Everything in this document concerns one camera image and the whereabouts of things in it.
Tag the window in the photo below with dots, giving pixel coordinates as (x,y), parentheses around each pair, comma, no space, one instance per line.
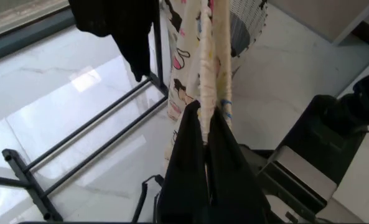
(22,34)

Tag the black clothes rack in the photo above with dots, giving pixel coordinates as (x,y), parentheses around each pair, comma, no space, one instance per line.
(31,180)

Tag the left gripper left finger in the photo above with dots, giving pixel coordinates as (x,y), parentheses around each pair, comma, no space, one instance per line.
(184,174)

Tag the white laundry basket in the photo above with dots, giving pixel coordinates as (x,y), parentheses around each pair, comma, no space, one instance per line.
(249,18)

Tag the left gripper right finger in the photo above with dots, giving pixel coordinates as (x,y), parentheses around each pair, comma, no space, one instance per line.
(234,186)

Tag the black garment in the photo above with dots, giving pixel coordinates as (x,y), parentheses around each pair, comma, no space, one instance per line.
(131,31)

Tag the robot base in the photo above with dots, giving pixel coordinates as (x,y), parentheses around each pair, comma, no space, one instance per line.
(315,146)

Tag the cream printed garment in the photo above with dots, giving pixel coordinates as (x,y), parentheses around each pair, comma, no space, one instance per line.
(207,77)

